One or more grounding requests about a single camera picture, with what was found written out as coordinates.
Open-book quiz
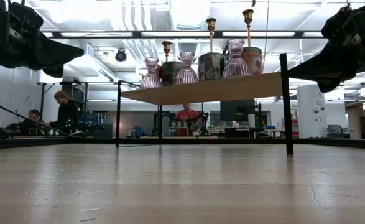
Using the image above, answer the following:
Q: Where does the black background rig frame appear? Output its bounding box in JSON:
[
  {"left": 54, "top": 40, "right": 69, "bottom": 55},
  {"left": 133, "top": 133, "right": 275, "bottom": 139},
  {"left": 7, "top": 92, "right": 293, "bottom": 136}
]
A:
[{"left": 37, "top": 81, "right": 118, "bottom": 110}]

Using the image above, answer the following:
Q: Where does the thin black diagonal rod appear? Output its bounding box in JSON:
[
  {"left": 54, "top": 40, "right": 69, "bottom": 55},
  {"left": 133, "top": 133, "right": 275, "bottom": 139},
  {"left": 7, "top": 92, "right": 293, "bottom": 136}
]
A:
[{"left": 0, "top": 96, "right": 73, "bottom": 138}]

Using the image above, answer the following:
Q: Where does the tin candle with orange label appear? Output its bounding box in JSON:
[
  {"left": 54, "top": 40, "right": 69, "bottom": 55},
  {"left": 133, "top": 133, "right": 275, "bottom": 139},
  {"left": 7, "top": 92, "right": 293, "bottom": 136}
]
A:
[{"left": 242, "top": 46, "right": 264, "bottom": 75}]

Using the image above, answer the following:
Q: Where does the tall brass candlestick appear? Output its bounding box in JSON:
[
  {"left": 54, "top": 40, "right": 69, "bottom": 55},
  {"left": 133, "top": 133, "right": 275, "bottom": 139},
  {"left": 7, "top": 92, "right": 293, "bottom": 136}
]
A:
[{"left": 243, "top": 9, "right": 254, "bottom": 48}]

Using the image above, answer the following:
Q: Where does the short brass candlestick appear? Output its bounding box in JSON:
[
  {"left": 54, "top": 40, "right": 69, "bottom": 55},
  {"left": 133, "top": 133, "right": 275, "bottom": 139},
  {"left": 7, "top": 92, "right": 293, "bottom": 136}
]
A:
[{"left": 162, "top": 40, "right": 173, "bottom": 63}]

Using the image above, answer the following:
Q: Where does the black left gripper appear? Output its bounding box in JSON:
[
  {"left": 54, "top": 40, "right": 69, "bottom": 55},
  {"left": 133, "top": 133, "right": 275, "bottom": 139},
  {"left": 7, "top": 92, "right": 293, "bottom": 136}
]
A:
[{"left": 0, "top": 0, "right": 85, "bottom": 78}]

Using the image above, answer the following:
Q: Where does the medium brass candlestick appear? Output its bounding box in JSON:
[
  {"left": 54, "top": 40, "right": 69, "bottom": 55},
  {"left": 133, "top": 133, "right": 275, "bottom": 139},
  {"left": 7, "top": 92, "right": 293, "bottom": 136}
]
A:
[{"left": 206, "top": 17, "right": 217, "bottom": 54}]

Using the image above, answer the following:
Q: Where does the black ceiling spotlight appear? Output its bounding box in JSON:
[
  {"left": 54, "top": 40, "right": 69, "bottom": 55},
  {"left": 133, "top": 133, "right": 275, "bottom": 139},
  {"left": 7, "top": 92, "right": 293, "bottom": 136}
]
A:
[{"left": 114, "top": 48, "right": 127, "bottom": 62}]

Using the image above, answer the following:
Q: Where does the wooden shelf with black frame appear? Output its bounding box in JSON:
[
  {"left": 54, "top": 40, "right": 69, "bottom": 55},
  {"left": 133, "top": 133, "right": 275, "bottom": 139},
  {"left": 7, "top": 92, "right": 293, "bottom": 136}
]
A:
[{"left": 116, "top": 52, "right": 294, "bottom": 156}]

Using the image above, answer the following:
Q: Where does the black overhead crossbar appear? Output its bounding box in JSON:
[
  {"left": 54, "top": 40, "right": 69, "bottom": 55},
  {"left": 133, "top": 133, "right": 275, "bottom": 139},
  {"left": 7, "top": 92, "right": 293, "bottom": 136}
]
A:
[{"left": 42, "top": 30, "right": 329, "bottom": 39}]

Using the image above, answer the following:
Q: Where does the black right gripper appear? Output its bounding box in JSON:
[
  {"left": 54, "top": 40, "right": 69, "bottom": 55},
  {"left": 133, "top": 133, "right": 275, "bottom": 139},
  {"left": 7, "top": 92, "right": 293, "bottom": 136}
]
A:
[{"left": 287, "top": 0, "right": 365, "bottom": 93}]

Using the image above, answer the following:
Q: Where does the person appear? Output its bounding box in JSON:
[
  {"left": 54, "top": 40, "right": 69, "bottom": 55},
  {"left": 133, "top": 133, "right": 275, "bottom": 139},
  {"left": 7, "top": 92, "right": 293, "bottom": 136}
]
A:
[
  {"left": 50, "top": 90, "right": 79, "bottom": 136},
  {"left": 175, "top": 103, "right": 201, "bottom": 137},
  {"left": 26, "top": 108, "right": 45, "bottom": 133}
]

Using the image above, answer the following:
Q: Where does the plain dark tin candle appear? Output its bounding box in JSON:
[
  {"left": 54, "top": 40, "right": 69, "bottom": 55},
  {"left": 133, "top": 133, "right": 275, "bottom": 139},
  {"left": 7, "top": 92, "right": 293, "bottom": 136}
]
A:
[{"left": 198, "top": 52, "right": 228, "bottom": 82}]

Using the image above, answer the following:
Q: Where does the pink ribbed glass candle holder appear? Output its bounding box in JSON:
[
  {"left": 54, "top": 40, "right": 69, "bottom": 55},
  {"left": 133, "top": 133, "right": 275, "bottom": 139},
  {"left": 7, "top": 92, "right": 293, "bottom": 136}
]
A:
[
  {"left": 221, "top": 39, "right": 251, "bottom": 78},
  {"left": 175, "top": 51, "right": 199, "bottom": 85},
  {"left": 139, "top": 57, "right": 163, "bottom": 90}
]

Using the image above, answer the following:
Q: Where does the black monitor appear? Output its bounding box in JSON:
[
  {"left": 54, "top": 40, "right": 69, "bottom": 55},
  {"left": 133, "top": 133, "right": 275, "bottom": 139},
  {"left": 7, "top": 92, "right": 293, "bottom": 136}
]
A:
[{"left": 219, "top": 99, "right": 256, "bottom": 123}]

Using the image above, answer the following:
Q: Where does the black aluminium table frame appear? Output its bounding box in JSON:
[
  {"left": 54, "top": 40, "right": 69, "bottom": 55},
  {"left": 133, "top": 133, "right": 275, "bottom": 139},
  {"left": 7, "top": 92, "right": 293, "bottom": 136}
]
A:
[{"left": 0, "top": 136, "right": 365, "bottom": 151}]

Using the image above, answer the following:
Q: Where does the small dark screen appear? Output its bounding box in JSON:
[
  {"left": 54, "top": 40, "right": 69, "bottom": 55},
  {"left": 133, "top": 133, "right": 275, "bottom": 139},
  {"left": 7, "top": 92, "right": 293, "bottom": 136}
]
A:
[{"left": 327, "top": 124, "right": 345, "bottom": 138}]

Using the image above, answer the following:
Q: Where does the round ventilation duct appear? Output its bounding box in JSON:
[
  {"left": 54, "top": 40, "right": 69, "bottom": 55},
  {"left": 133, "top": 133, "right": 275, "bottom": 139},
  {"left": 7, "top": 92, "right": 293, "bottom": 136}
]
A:
[{"left": 168, "top": 0, "right": 213, "bottom": 31}]

